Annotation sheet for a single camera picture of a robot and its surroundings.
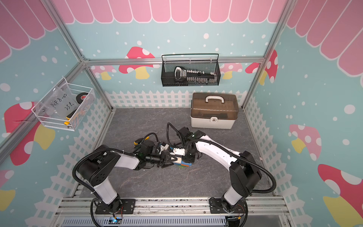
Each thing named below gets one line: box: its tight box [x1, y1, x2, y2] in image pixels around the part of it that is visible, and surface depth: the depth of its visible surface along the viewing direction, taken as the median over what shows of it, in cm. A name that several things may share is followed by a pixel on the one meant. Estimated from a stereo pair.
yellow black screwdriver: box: [133, 137, 144, 146], surface depth 99 cm
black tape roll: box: [76, 92, 89, 105], surface depth 81 cm
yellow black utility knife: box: [64, 108, 78, 126], surface depth 65 cm
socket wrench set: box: [174, 66, 218, 85], surface depth 91 cm
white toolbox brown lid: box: [190, 92, 240, 130], surface depth 100 cm
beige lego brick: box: [171, 156, 182, 165], surface depth 85 cm
